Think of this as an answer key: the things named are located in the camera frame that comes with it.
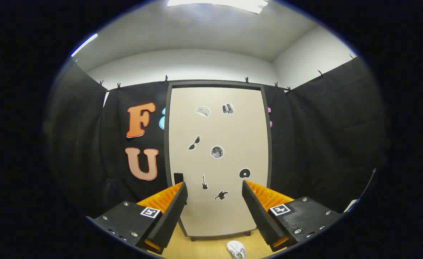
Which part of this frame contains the rectangular ceiling light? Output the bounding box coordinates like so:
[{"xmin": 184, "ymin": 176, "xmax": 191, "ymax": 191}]
[{"xmin": 167, "ymin": 0, "xmax": 269, "ymax": 14}]

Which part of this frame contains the white shoe with striped sides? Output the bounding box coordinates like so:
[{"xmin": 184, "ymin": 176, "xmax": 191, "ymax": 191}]
[{"xmin": 226, "ymin": 240, "xmax": 247, "ymax": 259}]

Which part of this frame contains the black backdrop cloth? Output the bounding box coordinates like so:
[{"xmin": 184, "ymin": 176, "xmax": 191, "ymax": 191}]
[{"xmin": 44, "ymin": 54, "xmax": 390, "ymax": 223}]

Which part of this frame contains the beige shoe cabinet door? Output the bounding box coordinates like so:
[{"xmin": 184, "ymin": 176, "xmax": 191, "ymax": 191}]
[{"xmin": 169, "ymin": 87, "xmax": 269, "ymax": 238}]

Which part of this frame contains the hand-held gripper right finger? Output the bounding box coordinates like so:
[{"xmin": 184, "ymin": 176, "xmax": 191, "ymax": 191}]
[{"xmin": 242, "ymin": 180, "xmax": 343, "ymax": 252}]

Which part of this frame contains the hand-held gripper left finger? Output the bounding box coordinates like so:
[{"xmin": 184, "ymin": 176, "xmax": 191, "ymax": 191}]
[{"xmin": 86, "ymin": 181, "xmax": 189, "ymax": 255}]

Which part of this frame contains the grey shoe cabinet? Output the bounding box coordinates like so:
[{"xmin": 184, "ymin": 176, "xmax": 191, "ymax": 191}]
[{"xmin": 164, "ymin": 81, "xmax": 273, "ymax": 242}]

